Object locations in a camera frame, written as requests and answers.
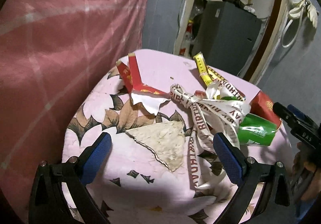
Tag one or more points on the pink checked cloth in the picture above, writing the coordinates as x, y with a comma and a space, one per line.
53, 52

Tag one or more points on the birthday ribbon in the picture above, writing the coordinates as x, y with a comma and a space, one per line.
211, 116

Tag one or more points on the torn red paper box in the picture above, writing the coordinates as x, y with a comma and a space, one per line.
140, 93

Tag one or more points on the white rubber gloves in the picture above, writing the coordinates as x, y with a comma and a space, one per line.
304, 6

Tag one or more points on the yellow snack wrapper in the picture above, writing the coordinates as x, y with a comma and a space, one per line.
207, 74

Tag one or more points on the pink floral stool cover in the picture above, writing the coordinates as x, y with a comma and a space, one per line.
132, 186

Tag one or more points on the flatbread piece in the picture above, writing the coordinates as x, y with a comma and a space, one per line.
165, 140

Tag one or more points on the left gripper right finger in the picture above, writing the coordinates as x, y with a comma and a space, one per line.
275, 203

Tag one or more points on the person's right hand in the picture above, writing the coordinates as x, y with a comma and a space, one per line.
306, 173

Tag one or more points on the grey cabinet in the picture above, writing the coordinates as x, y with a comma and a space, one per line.
226, 36

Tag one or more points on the red white canister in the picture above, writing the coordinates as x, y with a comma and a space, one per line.
187, 39

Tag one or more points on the red paper cup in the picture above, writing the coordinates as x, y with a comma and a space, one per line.
262, 106

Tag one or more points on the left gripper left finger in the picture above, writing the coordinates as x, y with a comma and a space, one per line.
47, 202

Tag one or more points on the green toothpaste tube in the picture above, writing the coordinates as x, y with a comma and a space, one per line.
251, 129

